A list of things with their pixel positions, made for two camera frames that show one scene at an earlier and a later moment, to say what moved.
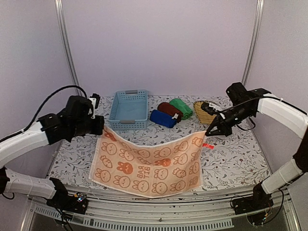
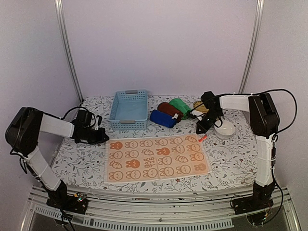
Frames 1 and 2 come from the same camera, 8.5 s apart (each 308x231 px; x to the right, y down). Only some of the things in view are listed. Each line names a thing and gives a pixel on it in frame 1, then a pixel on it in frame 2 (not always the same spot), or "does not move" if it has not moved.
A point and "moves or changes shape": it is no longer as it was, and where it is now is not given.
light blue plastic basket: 129,110 does not move
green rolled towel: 186,111 does not move
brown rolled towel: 168,109 does not move
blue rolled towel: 162,119 does not move
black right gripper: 224,129 to 205,127
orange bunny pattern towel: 149,172 moves or changes shape
